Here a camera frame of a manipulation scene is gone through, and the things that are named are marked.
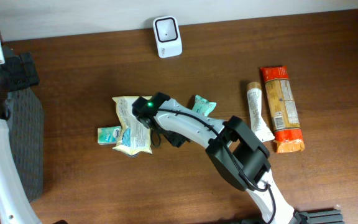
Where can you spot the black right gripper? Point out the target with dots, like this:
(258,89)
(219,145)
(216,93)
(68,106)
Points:
(173,137)

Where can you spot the cream snack bag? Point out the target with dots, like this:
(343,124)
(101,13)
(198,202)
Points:
(134,137)

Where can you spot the teal snack pouch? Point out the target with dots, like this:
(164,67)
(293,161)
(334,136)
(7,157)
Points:
(203,106)

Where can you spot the small teal tissue pack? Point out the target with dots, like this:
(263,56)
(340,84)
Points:
(108,135)

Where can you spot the white hair product tube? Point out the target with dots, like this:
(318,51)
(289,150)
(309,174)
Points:
(258,125)

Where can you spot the orange pasta packet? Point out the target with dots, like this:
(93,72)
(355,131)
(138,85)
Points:
(284,115)

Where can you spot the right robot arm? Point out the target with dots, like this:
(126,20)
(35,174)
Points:
(240,158)

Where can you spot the white barcode scanner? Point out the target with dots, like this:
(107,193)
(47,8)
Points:
(167,36)

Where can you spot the grey plastic mesh basket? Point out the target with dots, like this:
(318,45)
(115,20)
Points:
(26,135)

